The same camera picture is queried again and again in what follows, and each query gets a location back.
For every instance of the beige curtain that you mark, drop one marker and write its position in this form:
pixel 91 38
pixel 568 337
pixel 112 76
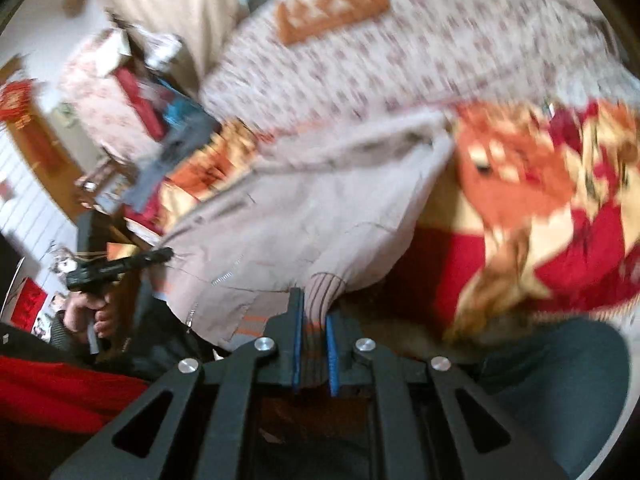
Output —
pixel 180 0

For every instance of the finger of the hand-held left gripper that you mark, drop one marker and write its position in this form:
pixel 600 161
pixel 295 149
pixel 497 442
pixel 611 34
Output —
pixel 152 257

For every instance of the person's dark teal trouser leg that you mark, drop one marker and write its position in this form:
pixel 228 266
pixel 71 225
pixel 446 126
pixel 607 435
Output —
pixel 555 390

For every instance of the grey cloth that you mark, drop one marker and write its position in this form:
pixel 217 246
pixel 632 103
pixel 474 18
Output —
pixel 175 155

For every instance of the person's left hand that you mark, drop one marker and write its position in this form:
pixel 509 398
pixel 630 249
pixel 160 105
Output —
pixel 82 312

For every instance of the red yellow printed blanket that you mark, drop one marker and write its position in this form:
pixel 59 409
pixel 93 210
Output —
pixel 550 220

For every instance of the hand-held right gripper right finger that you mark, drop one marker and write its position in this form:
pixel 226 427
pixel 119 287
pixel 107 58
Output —
pixel 334 355

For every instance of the floral covered bundle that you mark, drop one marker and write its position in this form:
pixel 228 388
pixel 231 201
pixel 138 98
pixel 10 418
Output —
pixel 97 95

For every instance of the floral quilt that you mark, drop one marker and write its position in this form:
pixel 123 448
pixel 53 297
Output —
pixel 450 45

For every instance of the red wall ornament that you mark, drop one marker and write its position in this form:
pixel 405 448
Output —
pixel 14 102

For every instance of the orange patterned mat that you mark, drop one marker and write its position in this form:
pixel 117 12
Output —
pixel 332 5

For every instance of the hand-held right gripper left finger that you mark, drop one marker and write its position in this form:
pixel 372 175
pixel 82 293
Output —
pixel 297 332

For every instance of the person's red garment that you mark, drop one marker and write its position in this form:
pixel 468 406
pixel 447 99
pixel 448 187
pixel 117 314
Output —
pixel 55 390

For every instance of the person's left forearm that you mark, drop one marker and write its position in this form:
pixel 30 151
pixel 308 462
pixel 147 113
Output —
pixel 60 332

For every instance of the beige zip jacket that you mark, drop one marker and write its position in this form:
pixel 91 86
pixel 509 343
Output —
pixel 310 220

